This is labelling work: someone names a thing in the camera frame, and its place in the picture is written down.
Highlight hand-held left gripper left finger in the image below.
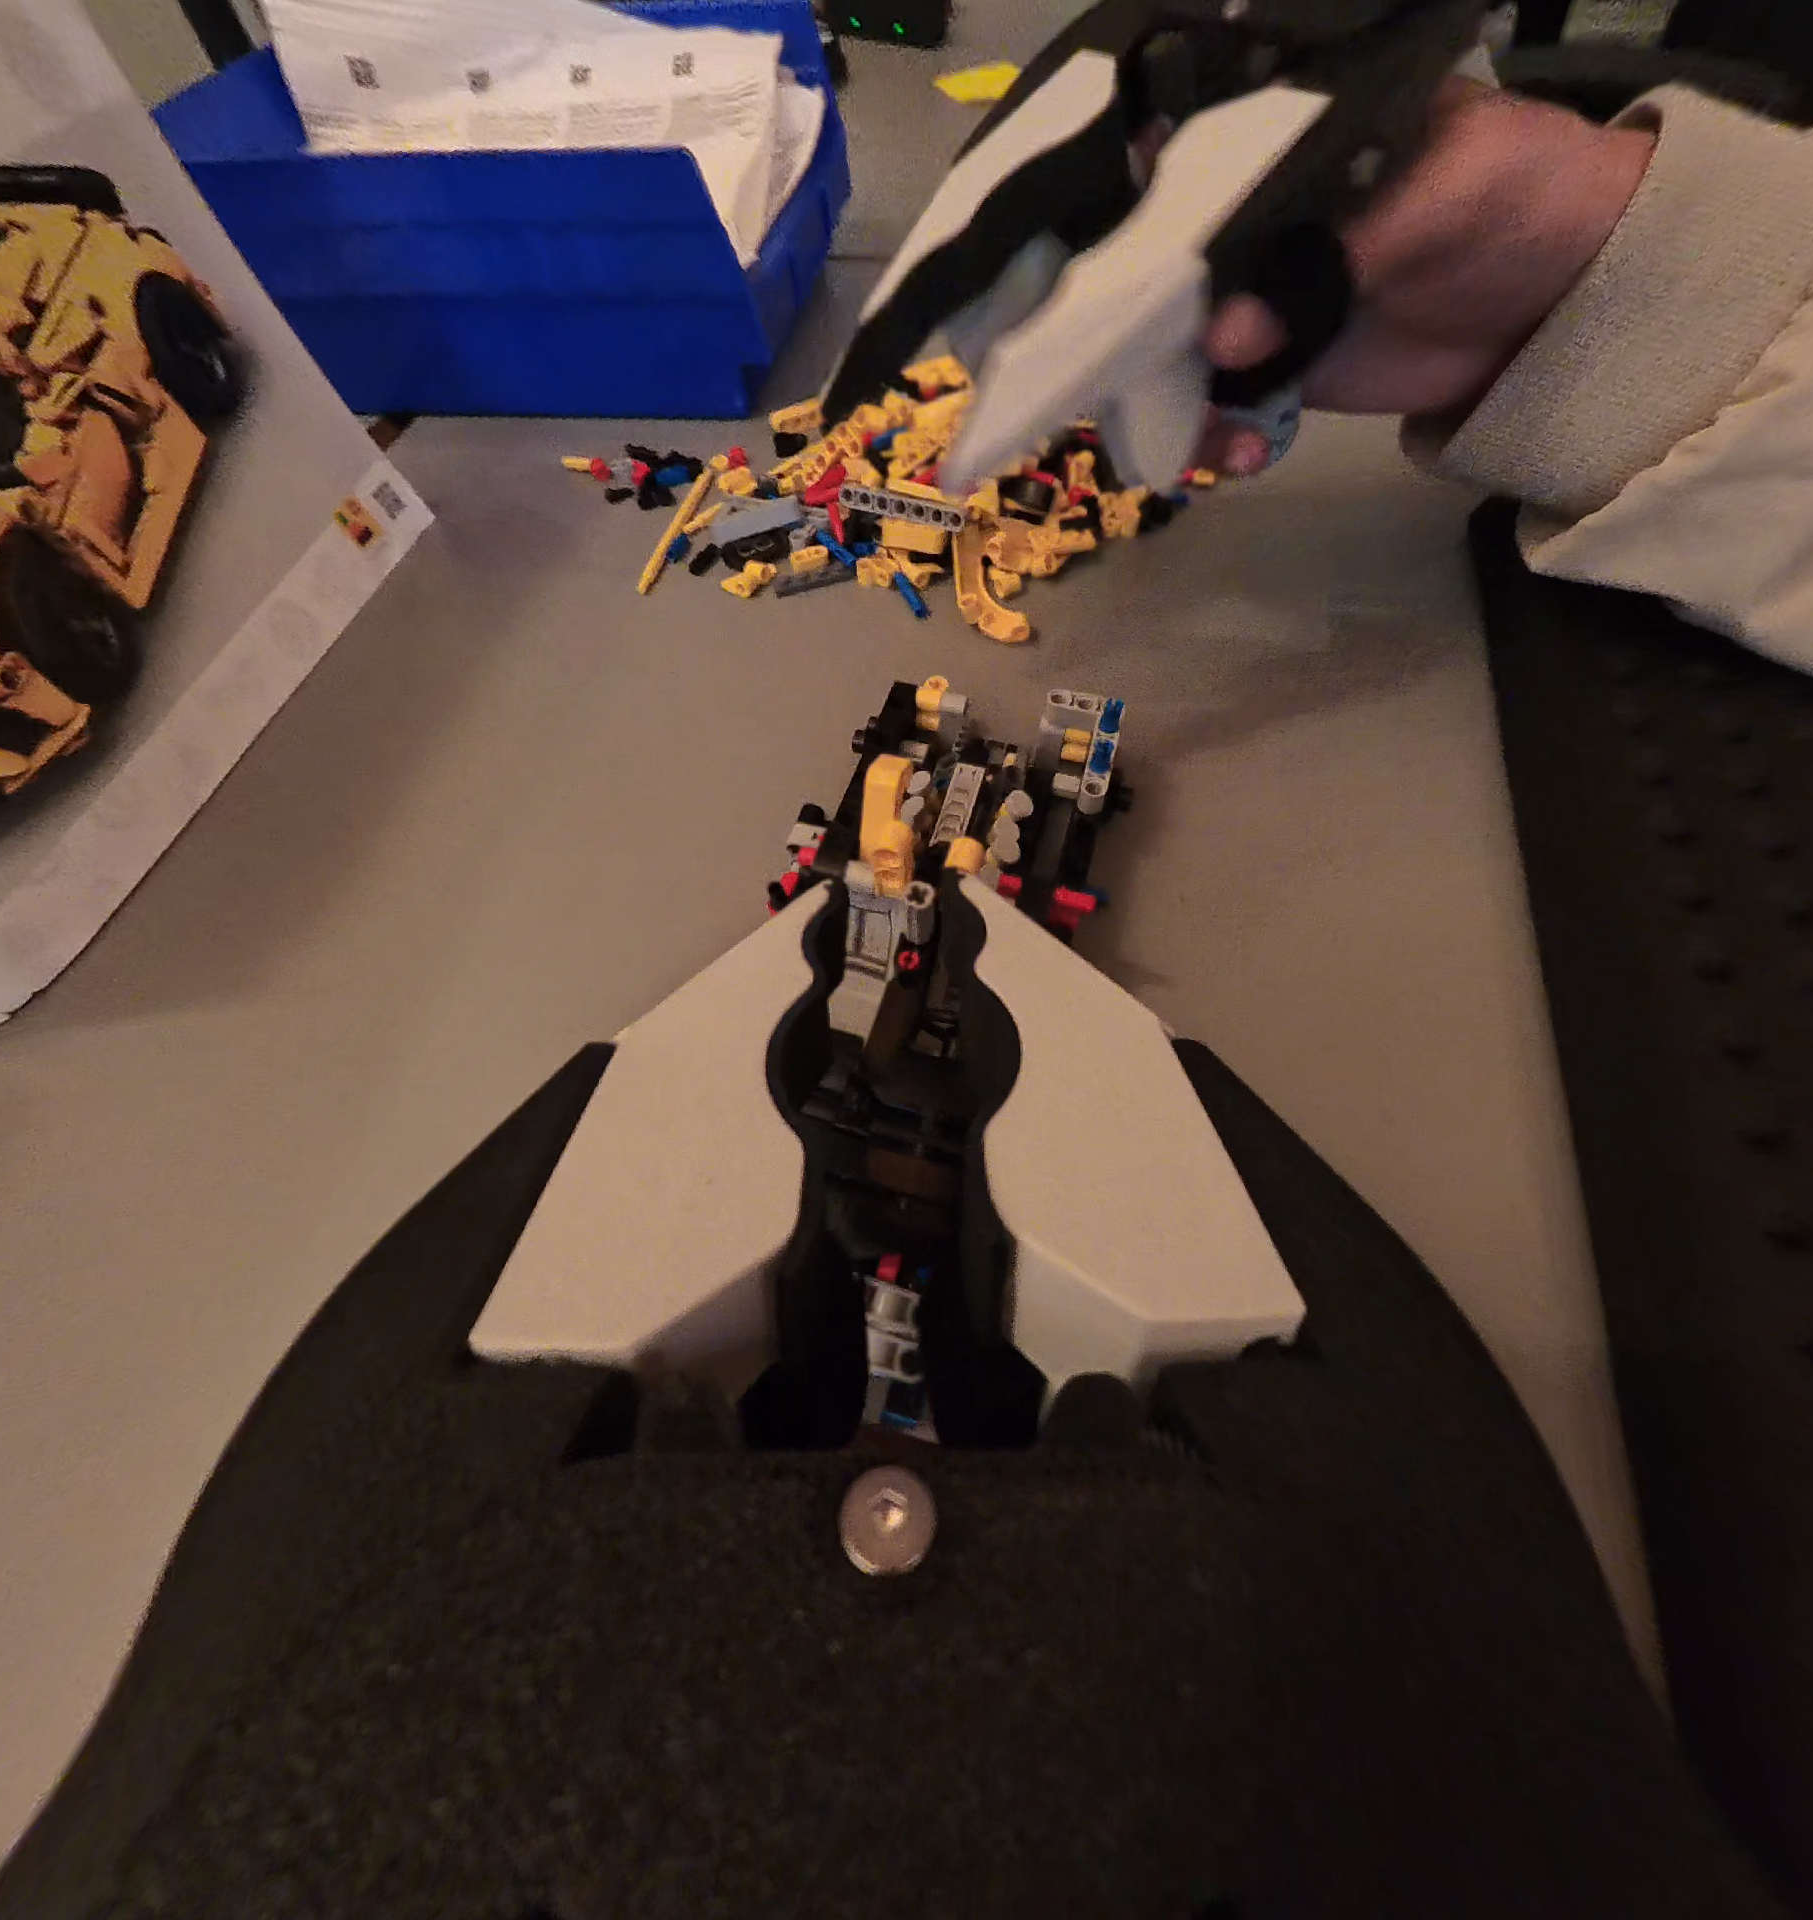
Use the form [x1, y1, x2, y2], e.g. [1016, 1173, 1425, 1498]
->
[465, 877, 839, 1446]

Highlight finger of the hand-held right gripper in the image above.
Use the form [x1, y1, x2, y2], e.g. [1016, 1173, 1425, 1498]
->
[821, 48, 1151, 433]
[939, 81, 1338, 497]

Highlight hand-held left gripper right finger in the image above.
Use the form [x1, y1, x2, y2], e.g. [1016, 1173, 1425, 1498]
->
[954, 873, 1312, 1418]

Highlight pile of toy building pieces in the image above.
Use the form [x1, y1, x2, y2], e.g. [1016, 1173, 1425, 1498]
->
[557, 352, 1224, 649]

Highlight black toy car chassis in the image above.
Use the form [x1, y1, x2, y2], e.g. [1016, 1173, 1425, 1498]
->
[762, 676, 1132, 1450]

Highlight person's right forearm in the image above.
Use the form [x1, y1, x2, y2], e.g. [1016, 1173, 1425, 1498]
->
[1401, 81, 1813, 696]

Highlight grey desk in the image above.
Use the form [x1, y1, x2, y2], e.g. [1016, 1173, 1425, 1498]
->
[0, 0, 1672, 1893]

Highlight person's right hand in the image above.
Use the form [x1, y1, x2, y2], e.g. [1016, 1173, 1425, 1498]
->
[1194, 76, 1661, 483]

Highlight white printed leaflet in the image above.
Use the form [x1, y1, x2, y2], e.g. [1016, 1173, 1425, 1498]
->
[253, 0, 824, 271]

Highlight blue plastic bin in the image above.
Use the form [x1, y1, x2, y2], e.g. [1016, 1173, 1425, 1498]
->
[149, 0, 852, 423]

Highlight instruction booklet yellow car cover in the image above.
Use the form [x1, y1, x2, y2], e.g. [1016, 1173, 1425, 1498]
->
[0, 0, 439, 1048]

